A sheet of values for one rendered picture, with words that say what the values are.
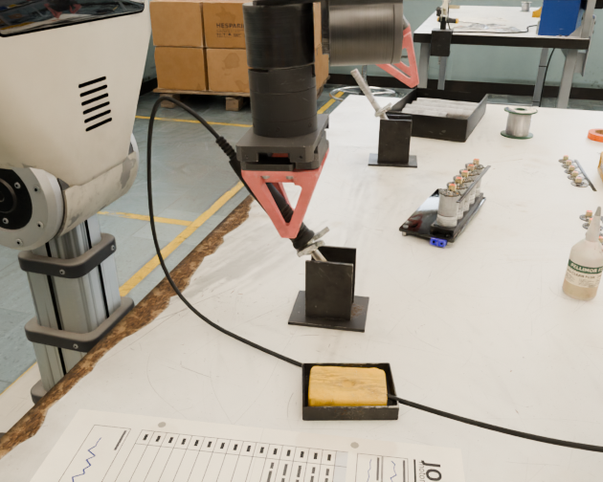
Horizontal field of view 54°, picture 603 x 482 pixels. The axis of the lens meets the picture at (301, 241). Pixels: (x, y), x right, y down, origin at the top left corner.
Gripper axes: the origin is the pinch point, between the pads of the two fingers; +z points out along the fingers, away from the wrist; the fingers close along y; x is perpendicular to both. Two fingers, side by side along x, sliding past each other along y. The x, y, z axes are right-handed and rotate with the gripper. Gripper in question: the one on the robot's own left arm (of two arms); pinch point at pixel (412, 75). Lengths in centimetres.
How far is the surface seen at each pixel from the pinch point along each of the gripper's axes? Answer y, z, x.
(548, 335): -49, 20, -2
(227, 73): 322, -20, 132
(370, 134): 16.3, 8.1, 13.7
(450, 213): -30.2, 11.8, 2.3
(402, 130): -1.5, 6.6, 5.7
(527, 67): 406, 113, -46
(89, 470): -71, -1, 27
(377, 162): -1.7, 8.9, 12.0
